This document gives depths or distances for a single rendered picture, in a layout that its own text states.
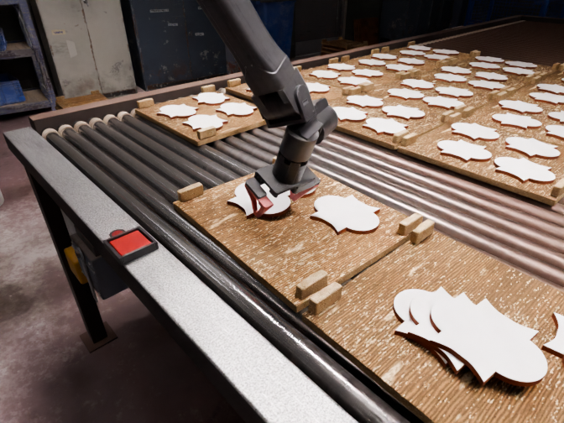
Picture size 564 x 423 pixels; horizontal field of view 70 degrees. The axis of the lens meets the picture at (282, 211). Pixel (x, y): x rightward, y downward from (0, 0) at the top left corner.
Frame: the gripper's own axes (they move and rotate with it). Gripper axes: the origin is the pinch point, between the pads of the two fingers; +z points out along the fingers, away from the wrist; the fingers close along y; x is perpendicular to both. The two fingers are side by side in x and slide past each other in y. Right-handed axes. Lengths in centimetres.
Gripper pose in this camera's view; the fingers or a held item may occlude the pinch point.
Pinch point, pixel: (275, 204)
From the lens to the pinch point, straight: 81.7
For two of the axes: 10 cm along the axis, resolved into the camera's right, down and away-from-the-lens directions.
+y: -7.6, 3.5, -5.5
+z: -2.5, 6.3, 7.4
